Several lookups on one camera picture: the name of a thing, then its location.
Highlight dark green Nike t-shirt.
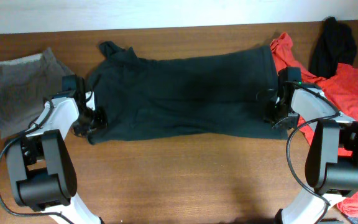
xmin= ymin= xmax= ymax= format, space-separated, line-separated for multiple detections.
xmin=88 ymin=41 xmax=287 ymax=144

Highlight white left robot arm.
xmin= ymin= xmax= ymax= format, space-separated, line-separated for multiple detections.
xmin=0 ymin=90 xmax=103 ymax=223

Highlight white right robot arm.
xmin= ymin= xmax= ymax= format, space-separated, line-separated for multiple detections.
xmin=270 ymin=81 xmax=358 ymax=224

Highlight red t-shirt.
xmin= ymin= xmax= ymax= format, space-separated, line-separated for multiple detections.
xmin=270 ymin=32 xmax=358 ymax=217

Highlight folded grey shorts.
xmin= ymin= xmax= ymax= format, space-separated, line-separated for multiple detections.
xmin=0 ymin=48 xmax=73 ymax=139

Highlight black garment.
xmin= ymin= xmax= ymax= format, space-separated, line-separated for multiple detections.
xmin=308 ymin=17 xmax=357 ymax=78

